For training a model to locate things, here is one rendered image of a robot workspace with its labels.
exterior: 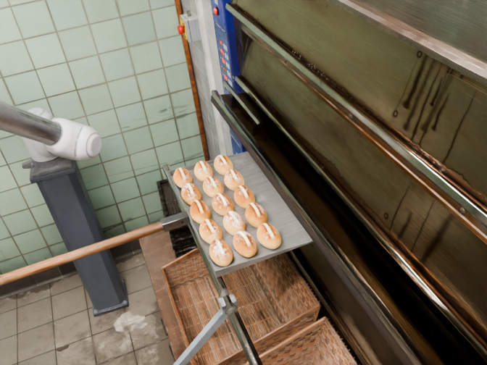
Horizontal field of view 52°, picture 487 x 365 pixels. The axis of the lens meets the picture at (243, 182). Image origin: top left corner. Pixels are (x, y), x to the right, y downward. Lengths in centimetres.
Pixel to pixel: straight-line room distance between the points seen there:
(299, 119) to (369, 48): 44
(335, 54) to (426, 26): 31
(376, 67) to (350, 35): 12
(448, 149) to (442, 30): 19
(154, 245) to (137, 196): 67
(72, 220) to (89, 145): 54
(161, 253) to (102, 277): 54
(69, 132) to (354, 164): 130
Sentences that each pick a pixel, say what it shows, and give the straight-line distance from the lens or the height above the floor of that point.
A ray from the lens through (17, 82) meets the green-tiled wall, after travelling 269.
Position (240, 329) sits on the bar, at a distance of 134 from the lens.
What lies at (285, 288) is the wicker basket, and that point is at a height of 72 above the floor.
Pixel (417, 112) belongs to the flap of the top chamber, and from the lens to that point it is 95.
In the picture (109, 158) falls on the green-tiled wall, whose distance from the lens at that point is 292.
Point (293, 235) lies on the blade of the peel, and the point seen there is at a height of 118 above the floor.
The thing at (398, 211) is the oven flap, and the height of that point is 153.
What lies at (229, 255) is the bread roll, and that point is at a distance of 146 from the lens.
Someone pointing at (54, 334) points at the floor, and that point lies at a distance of 310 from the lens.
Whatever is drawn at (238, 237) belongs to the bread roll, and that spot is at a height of 123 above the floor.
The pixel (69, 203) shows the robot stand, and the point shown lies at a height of 81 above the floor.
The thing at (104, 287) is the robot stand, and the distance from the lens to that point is 293.
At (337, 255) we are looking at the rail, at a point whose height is 144.
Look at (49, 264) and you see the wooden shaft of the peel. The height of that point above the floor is 120.
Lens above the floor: 226
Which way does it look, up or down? 38 degrees down
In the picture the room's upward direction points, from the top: 8 degrees counter-clockwise
